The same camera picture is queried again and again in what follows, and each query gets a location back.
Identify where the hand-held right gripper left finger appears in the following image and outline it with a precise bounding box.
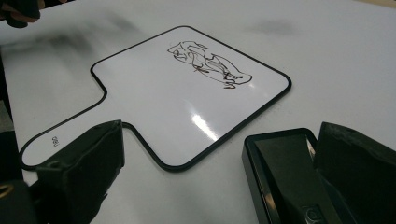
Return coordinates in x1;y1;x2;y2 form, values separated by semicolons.
29;119;126;224

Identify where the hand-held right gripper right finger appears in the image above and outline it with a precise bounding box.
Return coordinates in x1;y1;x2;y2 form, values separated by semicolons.
313;121;396;224

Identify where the black whiteboard eraser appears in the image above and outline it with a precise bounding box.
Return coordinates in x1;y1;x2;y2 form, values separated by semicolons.
242;127;359;224

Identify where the white handheld whiteboard black rim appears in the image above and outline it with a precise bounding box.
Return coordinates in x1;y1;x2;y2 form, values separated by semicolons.
19;25;292;173

